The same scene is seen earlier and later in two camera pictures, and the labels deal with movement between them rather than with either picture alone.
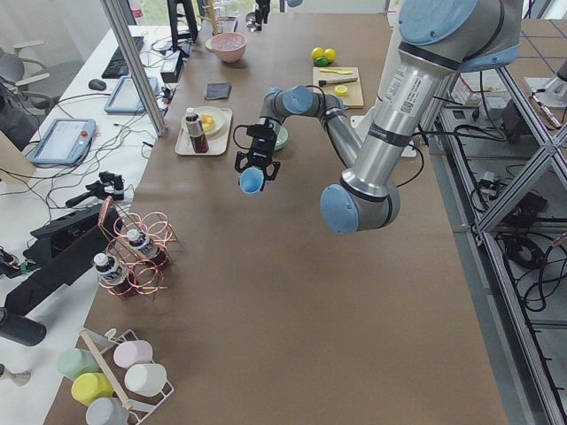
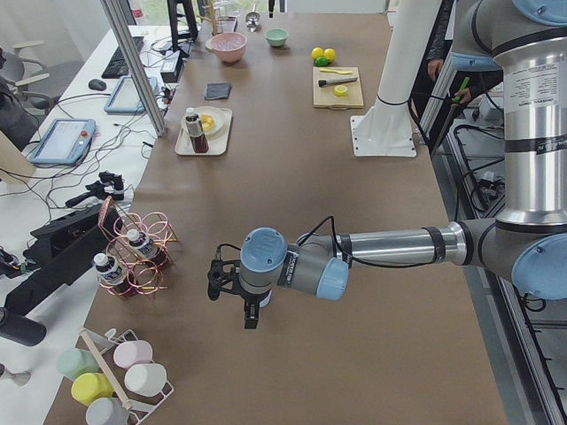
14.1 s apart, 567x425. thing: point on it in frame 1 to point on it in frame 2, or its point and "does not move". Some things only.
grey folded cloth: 218,90 does not move
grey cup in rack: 107,411 does not move
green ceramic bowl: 282,139 to 276,37
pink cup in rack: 130,352 does not move
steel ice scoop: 251,20 does not move
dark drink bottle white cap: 199,142 does not move
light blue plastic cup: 252,180 to 265,302
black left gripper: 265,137 to 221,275
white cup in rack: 146,379 does not move
